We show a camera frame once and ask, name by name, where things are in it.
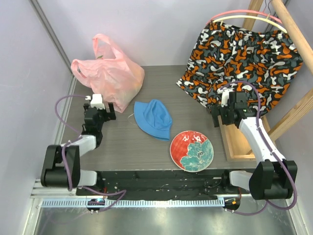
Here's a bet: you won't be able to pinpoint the wooden clothes rack frame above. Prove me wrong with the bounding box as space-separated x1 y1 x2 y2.
219 0 313 163

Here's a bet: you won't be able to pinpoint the cream clothes hanger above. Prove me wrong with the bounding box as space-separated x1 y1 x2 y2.
210 15 288 34

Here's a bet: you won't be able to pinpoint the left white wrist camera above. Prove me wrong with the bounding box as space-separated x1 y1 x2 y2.
85 94 105 110

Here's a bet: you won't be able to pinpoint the pink plastic bag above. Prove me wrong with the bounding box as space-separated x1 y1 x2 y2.
70 34 145 113

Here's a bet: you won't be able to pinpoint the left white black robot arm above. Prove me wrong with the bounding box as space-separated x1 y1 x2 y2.
41 103 116 195

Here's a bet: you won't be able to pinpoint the blue bucket hat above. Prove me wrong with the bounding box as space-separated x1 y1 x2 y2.
134 99 173 141

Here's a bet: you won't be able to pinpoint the pink clothes hanger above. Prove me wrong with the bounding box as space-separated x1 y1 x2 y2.
210 9 282 24

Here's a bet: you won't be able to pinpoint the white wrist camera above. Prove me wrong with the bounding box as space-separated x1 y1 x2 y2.
85 94 105 110
217 88 233 107

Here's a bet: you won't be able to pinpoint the aluminium rail with slotted strip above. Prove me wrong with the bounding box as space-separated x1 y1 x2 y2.
30 178 299 209

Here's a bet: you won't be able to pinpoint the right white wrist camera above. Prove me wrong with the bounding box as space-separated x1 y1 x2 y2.
217 88 233 107

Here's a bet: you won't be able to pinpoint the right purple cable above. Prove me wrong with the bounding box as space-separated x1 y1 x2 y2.
219 80 298 216

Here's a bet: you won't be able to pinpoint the red teal floral plate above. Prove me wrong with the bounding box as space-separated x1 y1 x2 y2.
170 131 214 173

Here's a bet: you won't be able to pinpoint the orange camouflage patterned shorts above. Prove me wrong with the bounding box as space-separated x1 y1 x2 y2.
177 22 303 116

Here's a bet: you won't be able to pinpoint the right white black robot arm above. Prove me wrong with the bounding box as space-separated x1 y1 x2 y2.
211 88 297 200

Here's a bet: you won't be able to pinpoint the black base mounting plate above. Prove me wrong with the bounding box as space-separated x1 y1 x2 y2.
75 170 252 200

